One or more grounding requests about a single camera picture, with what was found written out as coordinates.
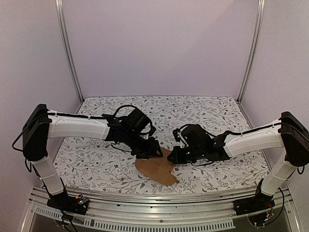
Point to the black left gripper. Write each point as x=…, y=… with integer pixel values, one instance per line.
x=150, y=151

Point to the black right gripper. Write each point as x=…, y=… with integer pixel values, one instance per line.
x=177, y=157

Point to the brown cardboard box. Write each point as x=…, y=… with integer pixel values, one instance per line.
x=158, y=169

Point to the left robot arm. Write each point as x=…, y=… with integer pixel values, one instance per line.
x=134, y=130

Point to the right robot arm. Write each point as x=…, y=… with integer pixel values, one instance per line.
x=287, y=132

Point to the floral patterned table mat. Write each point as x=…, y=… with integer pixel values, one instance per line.
x=92, y=164

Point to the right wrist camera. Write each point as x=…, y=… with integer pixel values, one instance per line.
x=178, y=138

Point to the aluminium front rail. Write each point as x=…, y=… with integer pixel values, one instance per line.
x=120, y=212

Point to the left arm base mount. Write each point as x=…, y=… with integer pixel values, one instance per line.
x=64, y=202

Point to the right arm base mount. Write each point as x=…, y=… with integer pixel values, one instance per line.
x=255, y=203

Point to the right aluminium frame post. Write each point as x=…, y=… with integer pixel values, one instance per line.
x=253, y=49

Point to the aluminium frame post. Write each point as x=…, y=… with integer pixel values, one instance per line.
x=68, y=53
x=253, y=49

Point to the left aluminium frame post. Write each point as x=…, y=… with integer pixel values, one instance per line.
x=68, y=53

